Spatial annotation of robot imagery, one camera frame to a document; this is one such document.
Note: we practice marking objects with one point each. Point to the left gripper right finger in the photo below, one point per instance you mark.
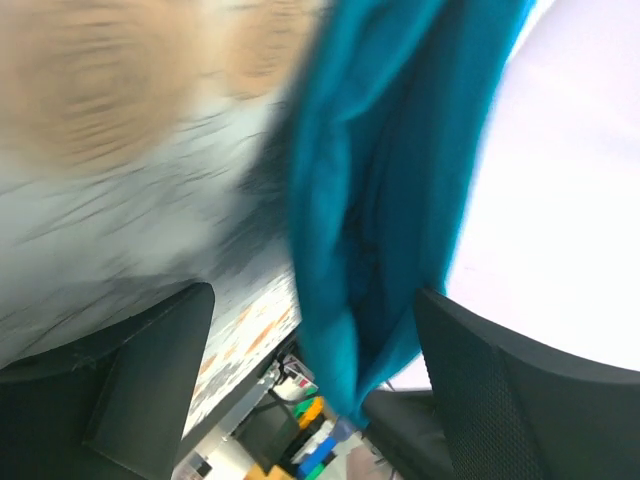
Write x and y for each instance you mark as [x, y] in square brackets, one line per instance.
[504, 406]

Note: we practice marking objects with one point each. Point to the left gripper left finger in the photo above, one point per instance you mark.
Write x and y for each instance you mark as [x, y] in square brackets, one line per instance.
[111, 405]

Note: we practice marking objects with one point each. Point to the teal blue t shirt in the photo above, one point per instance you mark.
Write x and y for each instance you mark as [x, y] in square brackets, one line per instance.
[390, 118]

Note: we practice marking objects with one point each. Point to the folded white t shirt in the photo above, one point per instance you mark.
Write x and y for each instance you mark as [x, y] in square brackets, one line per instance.
[550, 247]

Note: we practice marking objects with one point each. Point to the colourful clutter beyond table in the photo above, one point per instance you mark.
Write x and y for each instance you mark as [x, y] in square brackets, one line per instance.
[296, 434]

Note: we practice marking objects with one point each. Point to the floral patterned table cloth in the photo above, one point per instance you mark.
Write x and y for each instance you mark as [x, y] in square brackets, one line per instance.
[144, 146]

